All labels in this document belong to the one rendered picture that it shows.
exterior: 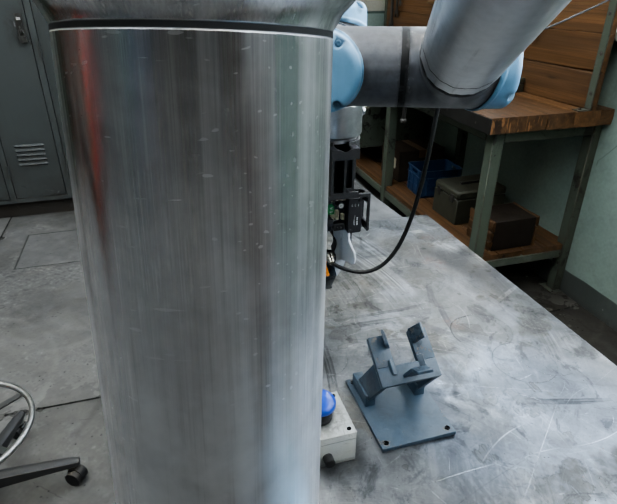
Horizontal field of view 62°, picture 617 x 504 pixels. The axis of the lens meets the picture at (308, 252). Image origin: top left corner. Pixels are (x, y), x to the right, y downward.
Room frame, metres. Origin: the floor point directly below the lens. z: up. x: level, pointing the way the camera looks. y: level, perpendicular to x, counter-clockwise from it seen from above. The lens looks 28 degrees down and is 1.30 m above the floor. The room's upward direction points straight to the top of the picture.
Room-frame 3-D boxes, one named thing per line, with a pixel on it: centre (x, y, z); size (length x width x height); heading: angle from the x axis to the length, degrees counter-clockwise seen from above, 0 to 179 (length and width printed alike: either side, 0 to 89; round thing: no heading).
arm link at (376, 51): (0.54, -0.03, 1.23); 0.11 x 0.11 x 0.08; 83
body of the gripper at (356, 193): (0.64, -0.03, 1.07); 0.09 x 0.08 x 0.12; 17
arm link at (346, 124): (0.65, -0.03, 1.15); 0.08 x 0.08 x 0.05
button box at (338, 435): (0.45, -0.01, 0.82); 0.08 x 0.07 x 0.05; 16
